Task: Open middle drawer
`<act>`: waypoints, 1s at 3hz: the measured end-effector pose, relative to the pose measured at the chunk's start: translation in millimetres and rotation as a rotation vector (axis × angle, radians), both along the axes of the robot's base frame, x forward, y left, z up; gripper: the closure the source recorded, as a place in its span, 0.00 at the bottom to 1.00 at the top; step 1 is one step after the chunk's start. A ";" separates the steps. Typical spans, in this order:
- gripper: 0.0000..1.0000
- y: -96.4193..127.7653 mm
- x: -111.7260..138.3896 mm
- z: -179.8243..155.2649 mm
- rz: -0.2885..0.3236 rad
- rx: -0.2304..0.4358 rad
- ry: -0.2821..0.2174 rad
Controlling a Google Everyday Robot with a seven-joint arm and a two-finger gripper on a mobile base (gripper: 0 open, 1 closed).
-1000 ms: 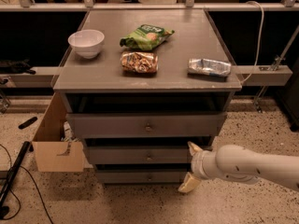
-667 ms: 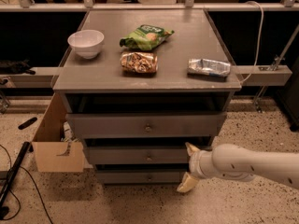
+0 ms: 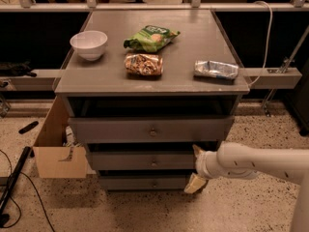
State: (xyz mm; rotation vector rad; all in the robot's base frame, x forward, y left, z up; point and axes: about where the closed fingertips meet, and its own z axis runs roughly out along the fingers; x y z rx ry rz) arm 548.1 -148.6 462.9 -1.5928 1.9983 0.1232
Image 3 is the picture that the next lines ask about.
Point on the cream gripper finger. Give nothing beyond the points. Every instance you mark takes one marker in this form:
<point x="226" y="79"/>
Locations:
<point x="195" y="183"/>
<point x="197" y="150"/>

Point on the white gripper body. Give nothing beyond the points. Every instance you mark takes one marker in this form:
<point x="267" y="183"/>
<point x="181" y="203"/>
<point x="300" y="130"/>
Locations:
<point x="202" y="164"/>

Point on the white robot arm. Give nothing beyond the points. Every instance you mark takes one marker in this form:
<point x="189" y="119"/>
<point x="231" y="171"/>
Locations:
<point x="237" y="161"/>

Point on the grey top drawer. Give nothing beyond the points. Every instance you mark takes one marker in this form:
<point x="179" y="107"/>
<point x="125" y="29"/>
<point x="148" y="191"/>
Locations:
<point x="142" y="130"/>

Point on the grey drawer cabinet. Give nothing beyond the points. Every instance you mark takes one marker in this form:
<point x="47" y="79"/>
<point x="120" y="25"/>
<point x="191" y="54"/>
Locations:
<point x="103" y="89"/>

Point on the silver blue snack bag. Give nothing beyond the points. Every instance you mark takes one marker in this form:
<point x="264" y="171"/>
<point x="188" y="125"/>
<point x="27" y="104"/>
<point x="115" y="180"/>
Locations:
<point x="215" y="69"/>

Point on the brown snack bag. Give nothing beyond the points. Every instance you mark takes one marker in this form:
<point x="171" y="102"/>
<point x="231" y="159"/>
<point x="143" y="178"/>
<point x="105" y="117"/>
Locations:
<point x="144" y="64"/>

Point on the green chip bag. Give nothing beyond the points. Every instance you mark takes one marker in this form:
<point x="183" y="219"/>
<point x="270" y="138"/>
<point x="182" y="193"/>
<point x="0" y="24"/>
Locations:
<point x="151" y="39"/>

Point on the cardboard box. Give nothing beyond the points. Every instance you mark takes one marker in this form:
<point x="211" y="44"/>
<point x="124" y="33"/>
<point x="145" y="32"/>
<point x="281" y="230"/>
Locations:
<point x="55" y="156"/>

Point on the white bowl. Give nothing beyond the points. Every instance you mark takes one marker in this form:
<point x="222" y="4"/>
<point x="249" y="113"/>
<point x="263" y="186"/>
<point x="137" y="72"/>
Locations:
<point x="89" y="45"/>

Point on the small black object on floor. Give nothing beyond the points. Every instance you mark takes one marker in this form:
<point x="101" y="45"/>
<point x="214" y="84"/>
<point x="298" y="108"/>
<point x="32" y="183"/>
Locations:
<point x="28" y="127"/>

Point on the black bar on floor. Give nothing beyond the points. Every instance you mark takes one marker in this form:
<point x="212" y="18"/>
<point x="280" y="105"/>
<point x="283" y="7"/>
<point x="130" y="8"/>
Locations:
<point x="9" y="185"/>

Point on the black object on rail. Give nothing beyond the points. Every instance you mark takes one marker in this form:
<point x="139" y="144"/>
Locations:
<point x="16" y="69"/>

